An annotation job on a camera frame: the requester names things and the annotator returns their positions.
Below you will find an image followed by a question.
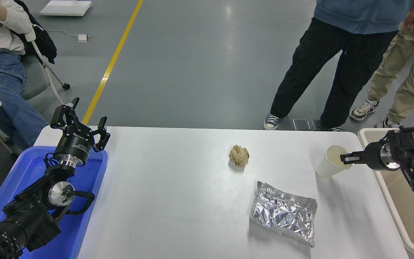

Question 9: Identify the crumpled silver foil tray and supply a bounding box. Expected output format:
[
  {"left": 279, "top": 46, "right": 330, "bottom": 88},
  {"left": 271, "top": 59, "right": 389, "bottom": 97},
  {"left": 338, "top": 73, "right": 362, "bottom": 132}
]
[{"left": 249, "top": 181, "right": 318, "bottom": 248}]

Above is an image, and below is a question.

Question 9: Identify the white paper cup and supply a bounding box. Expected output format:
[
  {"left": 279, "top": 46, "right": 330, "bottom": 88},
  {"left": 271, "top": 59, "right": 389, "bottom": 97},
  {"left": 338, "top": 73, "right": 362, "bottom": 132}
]
[{"left": 316, "top": 145, "right": 353, "bottom": 179}]

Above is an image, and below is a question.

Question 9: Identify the grey chair with white frame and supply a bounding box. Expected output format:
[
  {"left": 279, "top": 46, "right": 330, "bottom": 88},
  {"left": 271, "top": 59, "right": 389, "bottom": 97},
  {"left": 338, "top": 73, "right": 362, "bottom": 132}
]
[{"left": 20, "top": 25, "right": 71, "bottom": 101}]

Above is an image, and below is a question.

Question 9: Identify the black jacket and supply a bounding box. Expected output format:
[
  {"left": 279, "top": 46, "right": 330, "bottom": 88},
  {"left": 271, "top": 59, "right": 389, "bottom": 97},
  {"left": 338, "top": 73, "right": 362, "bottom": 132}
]
[{"left": 11, "top": 0, "right": 58, "bottom": 65}]

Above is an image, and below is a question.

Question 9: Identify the thin white floor cable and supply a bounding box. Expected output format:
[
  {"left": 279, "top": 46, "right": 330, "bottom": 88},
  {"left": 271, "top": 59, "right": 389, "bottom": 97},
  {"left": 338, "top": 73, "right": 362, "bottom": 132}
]
[{"left": 45, "top": 29, "right": 79, "bottom": 37}]

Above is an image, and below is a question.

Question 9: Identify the blue plastic tray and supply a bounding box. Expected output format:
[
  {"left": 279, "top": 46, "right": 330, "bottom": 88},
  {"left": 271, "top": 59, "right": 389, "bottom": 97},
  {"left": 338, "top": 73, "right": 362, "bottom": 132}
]
[{"left": 0, "top": 145, "right": 109, "bottom": 259}]

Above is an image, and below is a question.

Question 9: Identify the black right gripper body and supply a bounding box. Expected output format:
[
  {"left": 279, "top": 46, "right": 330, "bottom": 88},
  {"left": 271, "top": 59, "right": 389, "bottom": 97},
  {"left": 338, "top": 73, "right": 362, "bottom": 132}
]
[{"left": 363, "top": 142, "right": 386, "bottom": 170}]

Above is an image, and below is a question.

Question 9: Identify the crumpled tan paper ball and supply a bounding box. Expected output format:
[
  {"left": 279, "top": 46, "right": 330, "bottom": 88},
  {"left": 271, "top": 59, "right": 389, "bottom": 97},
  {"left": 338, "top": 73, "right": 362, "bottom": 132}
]
[{"left": 229, "top": 145, "right": 250, "bottom": 168}]

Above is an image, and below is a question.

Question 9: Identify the metal floor plate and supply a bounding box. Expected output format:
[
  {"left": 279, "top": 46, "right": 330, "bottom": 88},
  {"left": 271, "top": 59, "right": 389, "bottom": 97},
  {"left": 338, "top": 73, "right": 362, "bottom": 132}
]
[{"left": 292, "top": 118, "right": 325, "bottom": 131}]

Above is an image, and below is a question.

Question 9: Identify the standing person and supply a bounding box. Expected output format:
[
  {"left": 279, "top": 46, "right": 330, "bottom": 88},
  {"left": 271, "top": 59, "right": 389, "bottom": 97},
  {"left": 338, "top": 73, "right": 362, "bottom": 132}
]
[
  {"left": 263, "top": 0, "right": 414, "bottom": 132},
  {"left": 349, "top": 0, "right": 414, "bottom": 129}
]

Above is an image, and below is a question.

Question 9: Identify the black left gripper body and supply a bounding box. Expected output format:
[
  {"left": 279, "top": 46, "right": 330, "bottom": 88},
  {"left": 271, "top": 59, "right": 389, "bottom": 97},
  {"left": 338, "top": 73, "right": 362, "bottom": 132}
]
[{"left": 54, "top": 129, "right": 95, "bottom": 162}]

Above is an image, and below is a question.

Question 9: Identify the large pale plastic bin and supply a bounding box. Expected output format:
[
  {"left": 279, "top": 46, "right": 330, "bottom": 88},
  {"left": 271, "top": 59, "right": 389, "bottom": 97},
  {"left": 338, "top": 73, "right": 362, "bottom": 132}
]
[{"left": 358, "top": 128, "right": 414, "bottom": 255}]

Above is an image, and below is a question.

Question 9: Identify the white flat floor platform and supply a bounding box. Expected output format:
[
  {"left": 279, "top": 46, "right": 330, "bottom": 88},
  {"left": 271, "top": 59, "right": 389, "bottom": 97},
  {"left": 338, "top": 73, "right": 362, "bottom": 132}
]
[{"left": 39, "top": 0, "right": 92, "bottom": 17}]

